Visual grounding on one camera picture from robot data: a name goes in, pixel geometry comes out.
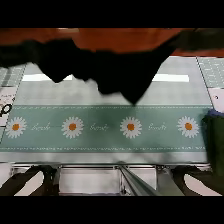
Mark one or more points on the dark green garment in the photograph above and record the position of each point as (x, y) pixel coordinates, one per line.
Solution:
(215, 143)

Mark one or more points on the blue garment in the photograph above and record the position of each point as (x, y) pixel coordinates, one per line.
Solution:
(216, 113)

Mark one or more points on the silver frame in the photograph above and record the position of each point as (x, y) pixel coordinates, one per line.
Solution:
(140, 186)

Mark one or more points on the black garment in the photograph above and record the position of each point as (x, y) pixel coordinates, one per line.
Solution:
(123, 71)

